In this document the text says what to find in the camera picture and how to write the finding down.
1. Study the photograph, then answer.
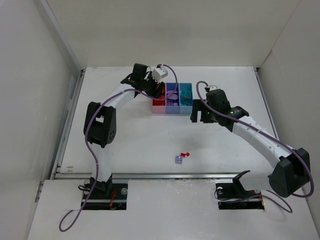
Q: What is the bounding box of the teal heart lego piece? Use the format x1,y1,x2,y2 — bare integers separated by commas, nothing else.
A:
180,90,193,106

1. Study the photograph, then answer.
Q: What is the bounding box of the purple square lego brick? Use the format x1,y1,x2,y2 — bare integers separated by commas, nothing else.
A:
166,99,180,108

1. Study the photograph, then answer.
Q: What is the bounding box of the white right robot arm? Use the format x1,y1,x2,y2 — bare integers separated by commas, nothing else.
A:
190,89,311,198

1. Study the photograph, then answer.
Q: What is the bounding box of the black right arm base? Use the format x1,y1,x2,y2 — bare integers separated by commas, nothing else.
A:
214,170,265,210

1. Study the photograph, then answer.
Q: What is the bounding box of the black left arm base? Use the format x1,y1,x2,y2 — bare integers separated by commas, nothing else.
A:
83,183,128,211

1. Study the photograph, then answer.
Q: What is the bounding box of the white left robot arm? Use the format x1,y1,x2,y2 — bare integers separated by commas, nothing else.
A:
83,63,168,194

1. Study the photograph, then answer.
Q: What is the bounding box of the three-compartment colour sorting tray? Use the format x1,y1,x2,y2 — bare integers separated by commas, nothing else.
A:
151,82,193,115

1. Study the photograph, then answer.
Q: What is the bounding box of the red lego in pink bin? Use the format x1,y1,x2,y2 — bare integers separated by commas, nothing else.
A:
152,94,166,106

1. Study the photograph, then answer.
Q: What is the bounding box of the lilac square lego plate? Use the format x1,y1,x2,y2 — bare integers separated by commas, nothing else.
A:
175,156,184,164

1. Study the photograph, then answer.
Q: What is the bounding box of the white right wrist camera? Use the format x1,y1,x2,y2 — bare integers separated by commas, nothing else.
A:
204,85,218,92

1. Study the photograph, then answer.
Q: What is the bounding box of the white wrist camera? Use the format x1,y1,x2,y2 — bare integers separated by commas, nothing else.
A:
151,67,169,83
204,85,218,92

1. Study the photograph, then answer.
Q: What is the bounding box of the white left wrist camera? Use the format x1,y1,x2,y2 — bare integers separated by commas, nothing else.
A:
151,67,169,83

